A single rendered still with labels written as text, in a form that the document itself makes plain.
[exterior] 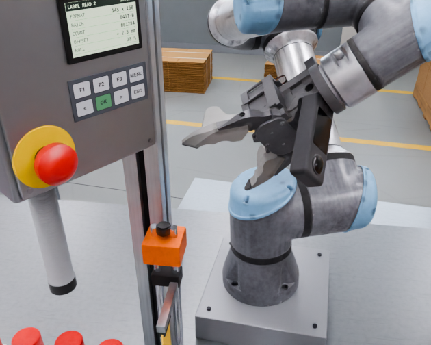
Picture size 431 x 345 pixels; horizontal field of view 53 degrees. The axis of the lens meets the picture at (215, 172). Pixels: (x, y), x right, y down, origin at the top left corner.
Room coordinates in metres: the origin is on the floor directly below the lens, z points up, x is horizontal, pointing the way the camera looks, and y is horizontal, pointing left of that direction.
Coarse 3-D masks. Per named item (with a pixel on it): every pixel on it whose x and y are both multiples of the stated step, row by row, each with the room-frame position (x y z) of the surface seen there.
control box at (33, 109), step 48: (0, 0) 0.34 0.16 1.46; (48, 0) 0.37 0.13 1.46; (0, 48) 0.34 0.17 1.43; (48, 48) 0.37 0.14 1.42; (144, 48) 0.44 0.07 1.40; (0, 96) 0.33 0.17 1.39; (48, 96) 0.36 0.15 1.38; (0, 144) 0.33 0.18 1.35; (96, 144) 0.39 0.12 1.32; (144, 144) 0.43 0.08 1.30
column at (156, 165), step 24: (144, 0) 0.45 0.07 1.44; (144, 168) 0.46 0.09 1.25; (168, 168) 0.49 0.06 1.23; (144, 192) 0.46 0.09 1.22; (168, 192) 0.48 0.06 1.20; (144, 216) 0.46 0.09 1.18; (168, 216) 0.47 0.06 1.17; (144, 264) 0.45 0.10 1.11; (144, 288) 0.45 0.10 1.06; (144, 312) 0.45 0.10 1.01; (144, 336) 0.45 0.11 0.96
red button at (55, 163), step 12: (48, 144) 0.34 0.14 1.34; (60, 144) 0.34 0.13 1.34; (36, 156) 0.33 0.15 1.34; (48, 156) 0.33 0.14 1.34; (60, 156) 0.33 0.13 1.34; (72, 156) 0.34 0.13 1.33; (36, 168) 0.32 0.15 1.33; (48, 168) 0.32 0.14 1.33; (60, 168) 0.33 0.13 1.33; (72, 168) 0.34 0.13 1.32; (48, 180) 0.32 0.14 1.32; (60, 180) 0.33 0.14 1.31
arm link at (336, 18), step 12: (336, 0) 0.58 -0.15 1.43; (348, 0) 0.58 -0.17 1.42; (360, 0) 0.58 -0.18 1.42; (372, 0) 0.57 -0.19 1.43; (336, 12) 0.58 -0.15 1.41; (348, 12) 0.59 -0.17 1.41; (360, 12) 0.57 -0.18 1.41; (324, 24) 0.59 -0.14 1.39; (336, 24) 0.59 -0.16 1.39; (348, 24) 0.60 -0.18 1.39
